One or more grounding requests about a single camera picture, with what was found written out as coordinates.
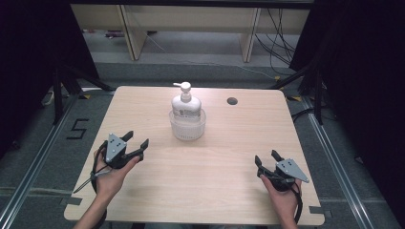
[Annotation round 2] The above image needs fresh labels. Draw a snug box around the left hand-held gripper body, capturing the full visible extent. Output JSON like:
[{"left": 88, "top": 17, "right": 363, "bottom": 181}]
[{"left": 104, "top": 133, "right": 142, "bottom": 170}]

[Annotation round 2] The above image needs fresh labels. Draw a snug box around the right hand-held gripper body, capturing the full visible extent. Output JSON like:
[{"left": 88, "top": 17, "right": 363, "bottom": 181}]
[{"left": 261, "top": 157, "right": 310, "bottom": 193}]

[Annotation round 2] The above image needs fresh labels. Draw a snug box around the white plastic basket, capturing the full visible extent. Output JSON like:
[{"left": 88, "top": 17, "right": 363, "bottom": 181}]
[{"left": 168, "top": 107, "right": 207, "bottom": 142}]

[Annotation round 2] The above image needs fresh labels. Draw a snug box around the white pump bottle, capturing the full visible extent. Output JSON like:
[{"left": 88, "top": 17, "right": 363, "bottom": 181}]
[{"left": 171, "top": 81, "right": 203, "bottom": 124}]

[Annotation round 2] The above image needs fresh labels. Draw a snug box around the person's left hand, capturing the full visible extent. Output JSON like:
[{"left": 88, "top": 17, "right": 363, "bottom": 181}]
[{"left": 93, "top": 151, "right": 141, "bottom": 200}]

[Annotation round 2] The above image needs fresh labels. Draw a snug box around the person's right hand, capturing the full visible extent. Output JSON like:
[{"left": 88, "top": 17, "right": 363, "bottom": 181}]
[{"left": 260, "top": 174, "right": 303, "bottom": 224}]

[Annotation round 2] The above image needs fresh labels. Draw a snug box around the black metal stand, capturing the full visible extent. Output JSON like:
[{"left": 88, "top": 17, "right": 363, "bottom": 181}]
[
  {"left": 267, "top": 62, "right": 327, "bottom": 126},
  {"left": 52, "top": 62, "right": 117, "bottom": 126}
]

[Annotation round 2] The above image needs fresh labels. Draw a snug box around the black curtain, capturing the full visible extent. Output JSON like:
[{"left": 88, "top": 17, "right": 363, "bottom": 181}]
[
  {"left": 0, "top": 0, "right": 101, "bottom": 161},
  {"left": 288, "top": 0, "right": 405, "bottom": 220}
]

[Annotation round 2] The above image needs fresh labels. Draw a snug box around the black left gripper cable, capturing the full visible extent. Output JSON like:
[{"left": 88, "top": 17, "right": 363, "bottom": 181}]
[{"left": 73, "top": 140, "right": 109, "bottom": 196}]

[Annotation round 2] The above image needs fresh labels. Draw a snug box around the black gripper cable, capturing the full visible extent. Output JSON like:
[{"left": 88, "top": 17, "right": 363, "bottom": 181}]
[
  {"left": 73, "top": 140, "right": 109, "bottom": 196},
  {"left": 288, "top": 181, "right": 304, "bottom": 225}
]

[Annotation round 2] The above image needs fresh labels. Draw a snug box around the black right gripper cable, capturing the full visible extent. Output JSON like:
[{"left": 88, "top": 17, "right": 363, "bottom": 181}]
[{"left": 288, "top": 181, "right": 304, "bottom": 225}]

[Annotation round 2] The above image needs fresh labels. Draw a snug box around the metal floor rail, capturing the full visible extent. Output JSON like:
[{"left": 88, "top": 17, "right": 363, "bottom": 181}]
[
  {"left": 0, "top": 94, "right": 81, "bottom": 229},
  {"left": 300, "top": 94, "right": 377, "bottom": 229}
]

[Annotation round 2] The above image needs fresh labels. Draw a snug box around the bundle of black cables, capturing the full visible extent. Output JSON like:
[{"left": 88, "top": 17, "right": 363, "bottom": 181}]
[{"left": 254, "top": 8, "right": 301, "bottom": 76}]

